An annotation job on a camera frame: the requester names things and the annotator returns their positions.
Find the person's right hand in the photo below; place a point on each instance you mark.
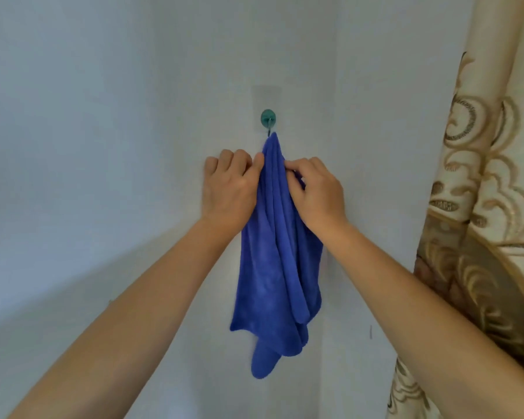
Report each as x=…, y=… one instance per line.
x=321, y=200

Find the person's left hand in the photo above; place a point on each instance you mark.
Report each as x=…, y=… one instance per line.
x=227, y=196

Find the person's left thumb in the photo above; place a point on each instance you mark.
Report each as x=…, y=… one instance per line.
x=255, y=170

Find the person's right thumb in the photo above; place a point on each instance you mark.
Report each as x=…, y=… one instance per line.
x=294, y=187

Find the blue microfibre towel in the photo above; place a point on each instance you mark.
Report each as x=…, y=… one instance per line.
x=275, y=274

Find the person's right forearm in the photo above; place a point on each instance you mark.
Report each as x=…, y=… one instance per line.
x=423, y=327

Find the person's left forearm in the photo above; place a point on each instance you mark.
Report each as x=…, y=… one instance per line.
x=131, y=327

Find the beige patterned curtain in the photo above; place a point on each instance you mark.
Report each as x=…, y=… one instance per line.
x=489, y=178

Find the green adhesive wall hook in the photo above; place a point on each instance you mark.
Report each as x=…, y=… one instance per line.
x=268, y=116

